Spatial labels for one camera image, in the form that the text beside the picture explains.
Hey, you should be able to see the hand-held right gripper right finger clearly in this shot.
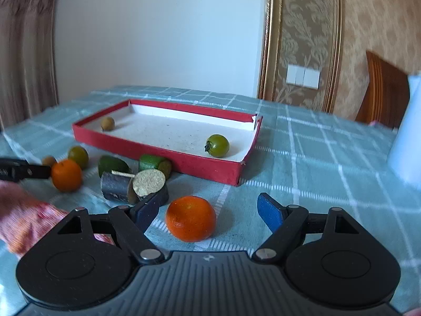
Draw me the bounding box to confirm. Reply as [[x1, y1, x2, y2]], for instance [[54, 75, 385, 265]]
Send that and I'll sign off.
[[253, 192, 364, 265]]

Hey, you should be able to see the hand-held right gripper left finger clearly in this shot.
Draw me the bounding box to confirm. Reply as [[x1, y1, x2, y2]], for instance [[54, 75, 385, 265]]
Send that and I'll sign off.
[[56, 191, 165, 265]]

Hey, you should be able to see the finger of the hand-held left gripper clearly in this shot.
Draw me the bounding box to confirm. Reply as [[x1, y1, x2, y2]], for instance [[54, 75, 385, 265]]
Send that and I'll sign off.
[[9, 165, 52, 181], [0, 157, 29, 168]]

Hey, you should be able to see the round dark sugarcane piece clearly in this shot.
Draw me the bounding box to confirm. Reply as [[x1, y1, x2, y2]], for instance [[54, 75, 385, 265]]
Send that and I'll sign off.
[[128, 170, 169, 206]]

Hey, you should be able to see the orange tangerine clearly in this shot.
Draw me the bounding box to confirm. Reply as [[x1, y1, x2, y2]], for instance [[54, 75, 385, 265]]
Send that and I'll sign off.
[[51, 159, 83, 192], [165, 196, 217, 241]]

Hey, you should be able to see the split dark sugarcane piece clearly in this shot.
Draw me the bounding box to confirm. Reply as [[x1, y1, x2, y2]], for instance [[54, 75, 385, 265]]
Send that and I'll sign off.
[[100, 170, 136, 204]]

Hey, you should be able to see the green tomato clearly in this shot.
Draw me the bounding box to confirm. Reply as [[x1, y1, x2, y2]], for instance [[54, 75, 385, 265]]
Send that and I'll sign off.
[[68, 146, 89, 169], [204, 134, 230, 158]]

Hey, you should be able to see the green cucumber end piece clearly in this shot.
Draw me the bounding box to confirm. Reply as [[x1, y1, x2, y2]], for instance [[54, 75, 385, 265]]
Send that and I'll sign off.
[[98, 155, 130, 178]]

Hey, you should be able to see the red cardboard box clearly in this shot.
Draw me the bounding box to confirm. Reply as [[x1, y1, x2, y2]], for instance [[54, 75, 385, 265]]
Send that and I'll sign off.
[[72, 99, 263, 187]]

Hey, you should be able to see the person's left forearm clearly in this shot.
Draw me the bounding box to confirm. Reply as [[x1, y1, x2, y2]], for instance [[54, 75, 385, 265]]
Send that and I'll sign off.
[[0, 180, 116, 258]]

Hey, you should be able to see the green cucumber cylinder piece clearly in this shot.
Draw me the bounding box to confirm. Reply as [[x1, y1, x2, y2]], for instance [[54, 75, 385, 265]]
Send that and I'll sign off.
[[138, 154, 173, 181]]

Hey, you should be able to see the checked teal bed sheet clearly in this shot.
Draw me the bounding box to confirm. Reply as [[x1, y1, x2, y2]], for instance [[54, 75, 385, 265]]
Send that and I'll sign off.
[[0, 86, 421, 316]]

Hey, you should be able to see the beige patterned curtain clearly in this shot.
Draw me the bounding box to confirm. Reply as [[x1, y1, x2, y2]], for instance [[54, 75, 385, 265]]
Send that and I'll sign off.
[[0, 0, 60, 129]]

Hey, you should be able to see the white container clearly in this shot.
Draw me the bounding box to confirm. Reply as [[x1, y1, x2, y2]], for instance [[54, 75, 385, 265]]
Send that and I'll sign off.
[[388, 74, 421, 182]]

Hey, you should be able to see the wooden headboard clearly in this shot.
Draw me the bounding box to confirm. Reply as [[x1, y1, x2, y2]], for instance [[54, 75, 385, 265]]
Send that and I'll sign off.
[[355, 50, 411, 129]]

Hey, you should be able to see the gold framed wallpaper panel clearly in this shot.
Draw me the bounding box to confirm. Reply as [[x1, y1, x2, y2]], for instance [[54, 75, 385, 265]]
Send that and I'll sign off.
[[258, 0, 344, 114]]

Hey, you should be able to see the white light switch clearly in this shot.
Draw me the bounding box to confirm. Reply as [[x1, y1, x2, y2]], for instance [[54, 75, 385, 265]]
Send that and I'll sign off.
[[286, 65, 320, 89]]

